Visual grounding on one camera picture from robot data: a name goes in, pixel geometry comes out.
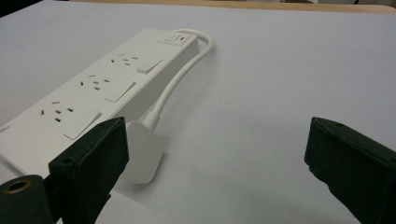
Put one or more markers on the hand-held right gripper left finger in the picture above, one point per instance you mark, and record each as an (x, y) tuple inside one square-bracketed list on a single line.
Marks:
[(88, 165)]

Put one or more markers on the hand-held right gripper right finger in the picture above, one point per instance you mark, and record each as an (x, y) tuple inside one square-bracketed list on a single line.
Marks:
[(355, 165)]

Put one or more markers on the white power plug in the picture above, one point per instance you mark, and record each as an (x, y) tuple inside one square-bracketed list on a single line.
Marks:
[(143, 155)]

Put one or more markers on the white power strip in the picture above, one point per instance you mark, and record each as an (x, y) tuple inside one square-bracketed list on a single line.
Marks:
[(99, 90)]

